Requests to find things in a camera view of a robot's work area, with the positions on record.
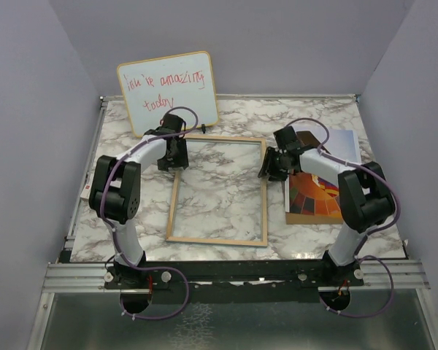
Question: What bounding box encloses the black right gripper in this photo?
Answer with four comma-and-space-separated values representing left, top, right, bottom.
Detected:
259, 145, 289, 182

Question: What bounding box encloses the brown frame backing board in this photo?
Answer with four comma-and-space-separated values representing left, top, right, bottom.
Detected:
285, 128, 346, 225

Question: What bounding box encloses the colourful balloon photo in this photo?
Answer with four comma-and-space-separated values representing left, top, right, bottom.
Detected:
283, 128, 361, 224

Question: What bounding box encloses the wooden picture frame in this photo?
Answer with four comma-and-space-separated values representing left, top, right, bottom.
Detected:
166, 135, 268, 248

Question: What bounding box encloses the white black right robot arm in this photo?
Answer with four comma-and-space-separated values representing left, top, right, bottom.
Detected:
258, 125, 399, 285

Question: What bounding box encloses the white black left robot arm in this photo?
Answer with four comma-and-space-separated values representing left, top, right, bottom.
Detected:
88, 113, 189, 288

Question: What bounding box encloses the yellow framed whiteboard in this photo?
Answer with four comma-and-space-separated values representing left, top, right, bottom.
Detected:
117, 51, 219, 138

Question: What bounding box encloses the small white cardboard box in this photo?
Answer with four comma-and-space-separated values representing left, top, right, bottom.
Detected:
80, 174, 93, 201

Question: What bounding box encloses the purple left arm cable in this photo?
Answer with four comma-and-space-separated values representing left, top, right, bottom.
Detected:
99, 106, 190, 322

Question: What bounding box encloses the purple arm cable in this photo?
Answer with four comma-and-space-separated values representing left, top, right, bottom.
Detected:
284, 117, 402, 318
99, 106, 190, 322

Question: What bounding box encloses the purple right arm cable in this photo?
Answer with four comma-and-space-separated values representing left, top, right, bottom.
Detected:
284, 117, 402, 318

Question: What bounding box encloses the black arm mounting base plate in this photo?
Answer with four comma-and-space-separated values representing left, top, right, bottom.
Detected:
104, 260, 364, 303

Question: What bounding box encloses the aluminium table edge rail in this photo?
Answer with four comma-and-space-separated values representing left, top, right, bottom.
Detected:
63, 96, 108, 251

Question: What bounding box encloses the front aluminium rail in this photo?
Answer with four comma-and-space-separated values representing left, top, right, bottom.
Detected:
42, 259, 430, 293

